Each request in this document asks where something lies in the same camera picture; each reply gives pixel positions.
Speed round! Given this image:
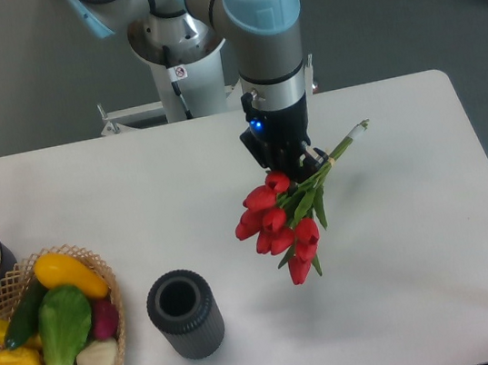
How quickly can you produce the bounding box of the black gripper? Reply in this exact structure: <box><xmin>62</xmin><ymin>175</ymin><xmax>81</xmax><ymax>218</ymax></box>
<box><xmin>239</xmin><ymin>93</ymin><xmax>329</xmax><ymax>183</ymax></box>

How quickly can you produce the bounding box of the red tulip bouquet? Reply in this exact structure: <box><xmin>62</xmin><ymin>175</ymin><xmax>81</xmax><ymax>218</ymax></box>
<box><xmin>234</xmin><ymin>119</ymin><xmax>369</xmax><ymax>286</ymax></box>

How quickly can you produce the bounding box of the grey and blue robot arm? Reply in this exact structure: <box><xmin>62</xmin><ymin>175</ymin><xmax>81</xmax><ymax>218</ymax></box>
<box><xmin>67</xmin><ymin>0</ymin><xmax>328</xmax><ymax>183</ymax></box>

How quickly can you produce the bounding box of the dark grey ribbed vase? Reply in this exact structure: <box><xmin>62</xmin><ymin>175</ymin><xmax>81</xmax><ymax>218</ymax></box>
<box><xmin>146</xmin><ymin>269</ymin><xmax>225</xmax><ymax>360</ymax></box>

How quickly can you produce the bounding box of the yellow squash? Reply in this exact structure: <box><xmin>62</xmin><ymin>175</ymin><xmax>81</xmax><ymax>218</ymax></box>
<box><xmin>33</xmin><ymin>252</ymin><xmax>109</xmax><ymax>300</ymax></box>

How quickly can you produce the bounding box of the green bok choy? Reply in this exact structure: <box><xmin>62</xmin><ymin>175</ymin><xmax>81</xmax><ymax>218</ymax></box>
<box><xmin>38</xmin><ymin>284</ymin><xmax>92</xmax><ymax>365</ymax></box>

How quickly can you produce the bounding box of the white garlic bulb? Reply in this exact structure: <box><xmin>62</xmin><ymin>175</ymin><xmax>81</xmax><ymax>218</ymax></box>
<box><xmin>75</xmin><ymin>338</ymin><xmax>118</xmax><ymax>365</ymax></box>

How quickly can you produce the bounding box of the dark green cucumber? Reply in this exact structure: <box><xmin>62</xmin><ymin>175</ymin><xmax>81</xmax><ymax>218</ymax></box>
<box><xmin>4</xmin><ymin>278</ymin><xmax>48</xmax><ymax>350</ymax></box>

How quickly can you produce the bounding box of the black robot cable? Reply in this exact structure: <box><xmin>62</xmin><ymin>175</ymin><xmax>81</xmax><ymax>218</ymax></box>
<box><xmin>160</xmin><ymin>42</ymin><xmax>194</xmax><ymax>123</ymax></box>

